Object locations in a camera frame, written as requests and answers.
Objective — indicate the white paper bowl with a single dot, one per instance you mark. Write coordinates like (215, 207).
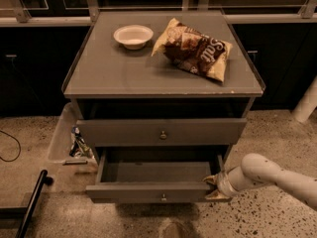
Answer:
(133, 37)

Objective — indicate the black metal bar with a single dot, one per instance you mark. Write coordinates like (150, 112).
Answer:
(23, 214)

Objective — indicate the metal railing frame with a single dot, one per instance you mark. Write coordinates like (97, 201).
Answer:
(48, 13)

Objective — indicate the grey top drawer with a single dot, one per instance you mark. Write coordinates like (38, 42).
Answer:
(161, 132)

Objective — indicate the clear plastic bin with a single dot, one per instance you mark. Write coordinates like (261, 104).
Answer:
(61, 142)

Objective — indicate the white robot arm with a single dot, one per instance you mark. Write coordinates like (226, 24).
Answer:
(256, 171)

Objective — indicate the crumpled snack wrappers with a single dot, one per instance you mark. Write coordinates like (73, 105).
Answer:
(78, 147)

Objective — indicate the grey drawer cabinet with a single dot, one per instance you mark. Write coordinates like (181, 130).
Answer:
(111, 82)

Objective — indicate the grey drawer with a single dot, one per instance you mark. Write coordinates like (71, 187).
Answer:
(161, 132)
(155, 175)

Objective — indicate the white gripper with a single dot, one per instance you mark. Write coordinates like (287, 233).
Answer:
(222, 183)

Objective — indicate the yellow brown chip bag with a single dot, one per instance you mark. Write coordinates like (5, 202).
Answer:
(192, 51)

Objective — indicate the white pipe post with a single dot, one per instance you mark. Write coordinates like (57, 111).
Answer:
(307, 103)

